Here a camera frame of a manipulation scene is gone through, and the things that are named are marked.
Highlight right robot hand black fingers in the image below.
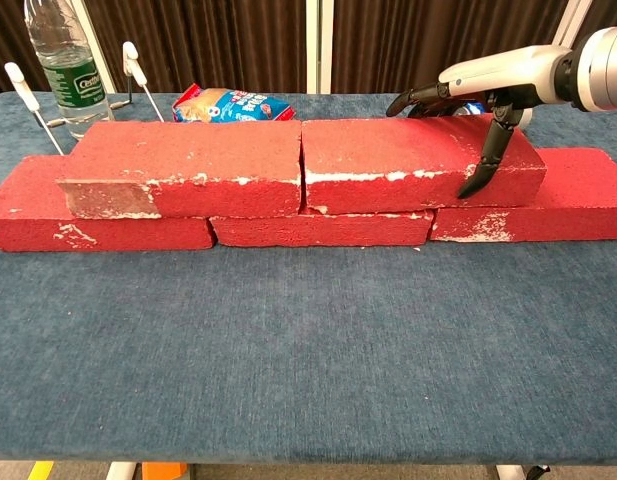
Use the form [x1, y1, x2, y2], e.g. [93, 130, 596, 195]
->
[386, 44, 574, 200]

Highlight red brick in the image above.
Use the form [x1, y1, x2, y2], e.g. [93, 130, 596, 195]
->
[428, 147, 617, 244]
[300, 113, 547, 216]
[56, 119, 303, 220]
[0, 154, 217, 253]
[210, 205, 435, 248]

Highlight blue silver soda can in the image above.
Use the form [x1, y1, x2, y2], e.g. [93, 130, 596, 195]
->
[452, 99, 534, 130]

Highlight dark brown pleated curtain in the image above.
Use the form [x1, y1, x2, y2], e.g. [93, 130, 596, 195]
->
[585, 0, 617, 32]
[85, 0, 309, 95]
[0, 0, 79, 99]
[331, 0, 572, 95]

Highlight blue red snack bag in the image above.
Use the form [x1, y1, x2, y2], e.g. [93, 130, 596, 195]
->
[171, 82, 296, 124]

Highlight blue fabric table cover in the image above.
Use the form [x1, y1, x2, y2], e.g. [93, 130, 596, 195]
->
[0, 92, 617, 464]

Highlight clear plastic water bottle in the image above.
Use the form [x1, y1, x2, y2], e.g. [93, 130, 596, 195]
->
[23, 0, 114, 140]

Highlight small orange object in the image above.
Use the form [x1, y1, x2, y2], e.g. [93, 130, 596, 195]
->
[141, 462, 189, 480]

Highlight white partition frame post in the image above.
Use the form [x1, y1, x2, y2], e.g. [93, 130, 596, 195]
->
[547, 0, 595, 50]
[70, 0, 117, 94]
[306, 0, 334, 95]

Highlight wire stand with white tips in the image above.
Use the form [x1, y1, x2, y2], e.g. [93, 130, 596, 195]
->
[4, 41, 165, 156]

